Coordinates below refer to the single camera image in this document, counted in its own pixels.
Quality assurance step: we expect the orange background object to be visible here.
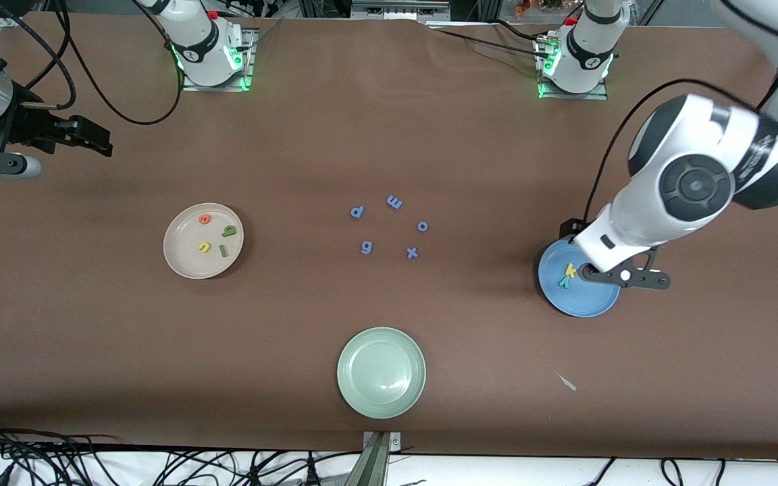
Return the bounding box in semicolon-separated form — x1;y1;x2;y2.
514;0;569;16

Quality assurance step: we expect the green round plate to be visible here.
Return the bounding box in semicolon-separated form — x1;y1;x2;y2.
336;327;427;420

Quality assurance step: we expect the blue round plate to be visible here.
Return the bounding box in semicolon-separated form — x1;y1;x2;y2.
538;237;621;319

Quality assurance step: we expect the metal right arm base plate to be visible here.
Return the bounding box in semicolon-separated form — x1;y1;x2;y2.
182;27;255;92

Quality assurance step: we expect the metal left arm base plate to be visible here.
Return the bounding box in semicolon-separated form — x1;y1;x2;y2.
536;34;609;101

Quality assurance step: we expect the beige brown round plate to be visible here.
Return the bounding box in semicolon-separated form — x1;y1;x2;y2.
163;202;245;280

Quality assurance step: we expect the brown table cover sheet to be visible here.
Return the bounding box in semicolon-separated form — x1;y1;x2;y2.
0;12;778;461

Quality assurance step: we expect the grey metal box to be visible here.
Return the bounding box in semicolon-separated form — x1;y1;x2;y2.
351;0;452;20

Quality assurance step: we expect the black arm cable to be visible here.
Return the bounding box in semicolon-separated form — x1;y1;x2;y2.
0;0;184;126
585;0;778;230

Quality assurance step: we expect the black cable across table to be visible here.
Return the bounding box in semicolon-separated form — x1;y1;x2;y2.
430;20;555;61

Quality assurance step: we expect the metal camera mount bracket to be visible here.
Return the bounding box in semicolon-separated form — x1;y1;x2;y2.
343;431;403;486

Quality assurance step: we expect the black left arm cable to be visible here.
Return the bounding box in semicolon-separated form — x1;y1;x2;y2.
585;0;778;230

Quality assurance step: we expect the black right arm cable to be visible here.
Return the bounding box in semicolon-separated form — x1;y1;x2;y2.
0;0;184;126

